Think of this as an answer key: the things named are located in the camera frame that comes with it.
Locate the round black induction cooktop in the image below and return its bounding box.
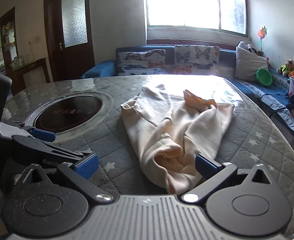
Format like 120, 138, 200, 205
27, 92, 113, 140

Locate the colourful pinwheel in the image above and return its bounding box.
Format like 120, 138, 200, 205
256, 25, 269, 55

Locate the wooden display cabinet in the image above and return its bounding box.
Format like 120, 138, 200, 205
0, 6, 21, 73

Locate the cream cloth garment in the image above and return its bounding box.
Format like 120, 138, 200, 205
120, 84, 235, 195

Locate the butterfly print cushion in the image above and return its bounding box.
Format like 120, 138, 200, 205
174, 45, 220, 76
117, 49, 167, 77

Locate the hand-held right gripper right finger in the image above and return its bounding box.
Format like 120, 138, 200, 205
181, 154, 272, 203

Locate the green plastic bowl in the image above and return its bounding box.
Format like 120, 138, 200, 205
256, 68, 273, 87

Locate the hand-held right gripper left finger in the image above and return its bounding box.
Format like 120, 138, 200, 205
19, 152, 113, 203

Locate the window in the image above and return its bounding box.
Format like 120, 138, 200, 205
143, 0, 249, 37

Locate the dark wooden side table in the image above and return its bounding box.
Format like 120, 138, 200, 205
10, 57, 51, 90

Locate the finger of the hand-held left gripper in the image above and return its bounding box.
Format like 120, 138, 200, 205
0, 121, 57, 143
12, 135, 92, 167

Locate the panda plush toy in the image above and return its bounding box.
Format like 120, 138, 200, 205
237, 41, 258, 54

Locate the blue sofa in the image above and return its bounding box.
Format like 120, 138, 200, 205
80, 45, 294, 155

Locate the teddy bear toy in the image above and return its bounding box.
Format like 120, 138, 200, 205
277, 59, 294, 77

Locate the dark wooden glass door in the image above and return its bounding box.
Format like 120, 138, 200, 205
44, 0, 96, 83

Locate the grey pillow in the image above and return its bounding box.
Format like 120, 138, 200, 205
234, 46, 270, 82

